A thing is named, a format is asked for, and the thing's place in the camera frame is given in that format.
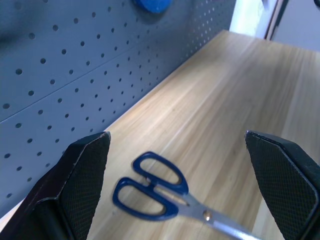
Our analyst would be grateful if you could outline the grey metal pegboard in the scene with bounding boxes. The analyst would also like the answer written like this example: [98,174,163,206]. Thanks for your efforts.
[0,0,237,221]

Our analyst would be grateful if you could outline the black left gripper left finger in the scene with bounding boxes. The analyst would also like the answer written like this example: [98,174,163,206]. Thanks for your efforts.
[0,130,111,240]

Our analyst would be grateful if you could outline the blue handled scissors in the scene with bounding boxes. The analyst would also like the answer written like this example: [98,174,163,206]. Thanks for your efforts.
[112,151,261,240]

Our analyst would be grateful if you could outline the blue round object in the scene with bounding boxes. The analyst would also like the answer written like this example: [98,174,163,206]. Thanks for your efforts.
[131,0,174,14]

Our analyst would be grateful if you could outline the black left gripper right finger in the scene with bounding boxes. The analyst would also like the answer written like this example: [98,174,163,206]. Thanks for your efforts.
[244,129,320,240]

